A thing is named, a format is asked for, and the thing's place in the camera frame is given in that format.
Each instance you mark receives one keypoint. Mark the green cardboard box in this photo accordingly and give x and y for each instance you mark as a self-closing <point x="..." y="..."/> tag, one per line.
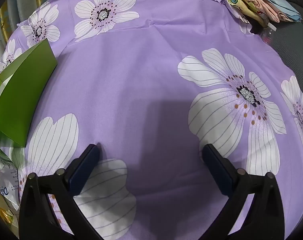
<point x="21" y="92"/>

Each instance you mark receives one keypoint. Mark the purple floral tablecloth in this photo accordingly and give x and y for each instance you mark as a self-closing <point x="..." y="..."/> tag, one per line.
<point x="141" y="80"/>

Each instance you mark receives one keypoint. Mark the white blue snack packet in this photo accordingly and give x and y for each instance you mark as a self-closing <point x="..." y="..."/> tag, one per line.
<point x="6" y="180"/>

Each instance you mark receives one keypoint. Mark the yellow snack packet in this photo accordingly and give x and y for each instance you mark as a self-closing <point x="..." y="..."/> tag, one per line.
<point x="5" y="215"/>

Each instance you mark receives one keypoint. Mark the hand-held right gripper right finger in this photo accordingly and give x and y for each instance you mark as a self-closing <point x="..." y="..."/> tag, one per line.
<point x="217" y="170"/>

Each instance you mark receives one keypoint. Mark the grey and gold curtain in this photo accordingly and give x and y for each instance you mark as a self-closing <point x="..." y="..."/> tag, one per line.
<point x="24" y="2"/>

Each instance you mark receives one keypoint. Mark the grey sofa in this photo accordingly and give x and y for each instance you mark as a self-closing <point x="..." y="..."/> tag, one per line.
<point x="291" y="50"/>

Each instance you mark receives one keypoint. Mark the clear plastic bottle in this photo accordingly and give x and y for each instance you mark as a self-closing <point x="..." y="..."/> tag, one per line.
<point x="267" y="33"/>

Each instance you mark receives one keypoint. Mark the stack of folded cloths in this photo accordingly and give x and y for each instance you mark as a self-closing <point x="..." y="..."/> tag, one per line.
<point x="261" y="2"/>

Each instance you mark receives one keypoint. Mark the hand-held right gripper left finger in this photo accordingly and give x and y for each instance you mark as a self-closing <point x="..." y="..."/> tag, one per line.
<point x="84" y="172"/>

